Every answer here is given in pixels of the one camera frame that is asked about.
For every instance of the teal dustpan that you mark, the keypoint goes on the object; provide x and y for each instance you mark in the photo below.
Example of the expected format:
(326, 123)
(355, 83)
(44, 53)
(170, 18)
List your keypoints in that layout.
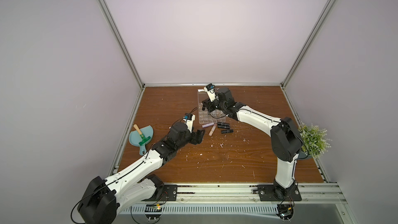
(140, 137)

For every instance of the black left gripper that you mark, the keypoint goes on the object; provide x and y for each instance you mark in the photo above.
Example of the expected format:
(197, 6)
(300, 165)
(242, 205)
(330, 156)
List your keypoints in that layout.
(198, 137)

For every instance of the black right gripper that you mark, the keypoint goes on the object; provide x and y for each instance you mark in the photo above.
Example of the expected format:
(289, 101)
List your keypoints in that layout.
(210, 106)

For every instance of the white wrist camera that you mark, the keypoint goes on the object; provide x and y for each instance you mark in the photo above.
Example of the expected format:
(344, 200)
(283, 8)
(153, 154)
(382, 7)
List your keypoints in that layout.
(189, 119)
(210, 89)

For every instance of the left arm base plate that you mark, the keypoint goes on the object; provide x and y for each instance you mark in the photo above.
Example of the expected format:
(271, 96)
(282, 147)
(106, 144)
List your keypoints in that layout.
(164, 193)

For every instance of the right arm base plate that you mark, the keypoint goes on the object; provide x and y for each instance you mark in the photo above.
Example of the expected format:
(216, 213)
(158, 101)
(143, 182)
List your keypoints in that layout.
(277, 193)

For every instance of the clear acrylic lipstick organizer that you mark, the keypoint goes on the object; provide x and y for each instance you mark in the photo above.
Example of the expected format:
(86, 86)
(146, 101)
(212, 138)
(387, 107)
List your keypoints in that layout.
(204, 116)

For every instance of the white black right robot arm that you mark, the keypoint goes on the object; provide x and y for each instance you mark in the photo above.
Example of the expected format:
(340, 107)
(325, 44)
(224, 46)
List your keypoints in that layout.
(286, 140)

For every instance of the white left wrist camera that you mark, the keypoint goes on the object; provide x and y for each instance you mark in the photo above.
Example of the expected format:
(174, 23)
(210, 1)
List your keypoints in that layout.
(189, 119)

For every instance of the green rake wooden handle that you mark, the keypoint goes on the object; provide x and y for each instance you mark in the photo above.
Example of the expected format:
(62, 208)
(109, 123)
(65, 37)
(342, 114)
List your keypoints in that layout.
(144, 138)

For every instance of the green potted plant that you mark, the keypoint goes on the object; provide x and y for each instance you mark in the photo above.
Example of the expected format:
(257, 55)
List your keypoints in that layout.
(315, 140)

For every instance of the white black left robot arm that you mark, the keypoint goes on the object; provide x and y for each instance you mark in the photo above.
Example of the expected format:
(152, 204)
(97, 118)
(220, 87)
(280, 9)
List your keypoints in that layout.
(105, 198)

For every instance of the aluminium front rail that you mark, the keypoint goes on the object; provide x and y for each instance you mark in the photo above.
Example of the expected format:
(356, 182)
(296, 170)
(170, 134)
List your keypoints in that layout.
(242, 193)

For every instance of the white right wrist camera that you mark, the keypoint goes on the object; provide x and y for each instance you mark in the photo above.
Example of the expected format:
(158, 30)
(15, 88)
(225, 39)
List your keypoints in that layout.
(210, 89)

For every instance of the beige lipstick tube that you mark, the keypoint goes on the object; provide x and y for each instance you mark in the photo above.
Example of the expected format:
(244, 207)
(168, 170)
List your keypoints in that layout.
(213, 129)

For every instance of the black silver lipstick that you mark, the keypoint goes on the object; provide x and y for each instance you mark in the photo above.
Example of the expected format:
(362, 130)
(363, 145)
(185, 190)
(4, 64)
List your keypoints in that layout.
(225, 131)

